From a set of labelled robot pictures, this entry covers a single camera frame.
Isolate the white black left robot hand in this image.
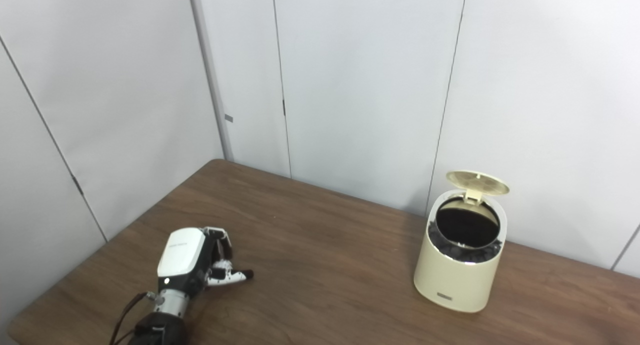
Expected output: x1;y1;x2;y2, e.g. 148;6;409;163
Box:
157;226;254;292

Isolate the black bin liner bag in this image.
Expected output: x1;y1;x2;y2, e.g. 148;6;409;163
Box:
428;197;503;264

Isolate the gray wall corner post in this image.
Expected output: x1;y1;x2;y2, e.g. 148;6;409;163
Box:
187;0;235;162

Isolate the cream round bin lid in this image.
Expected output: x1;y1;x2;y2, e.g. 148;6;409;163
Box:
445;171;510;203

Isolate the cream-colored small trash bin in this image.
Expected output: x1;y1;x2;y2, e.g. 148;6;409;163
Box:
413;171;510;314

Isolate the dark left wrist cable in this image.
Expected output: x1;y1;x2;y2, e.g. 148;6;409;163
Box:
109;291;157;345

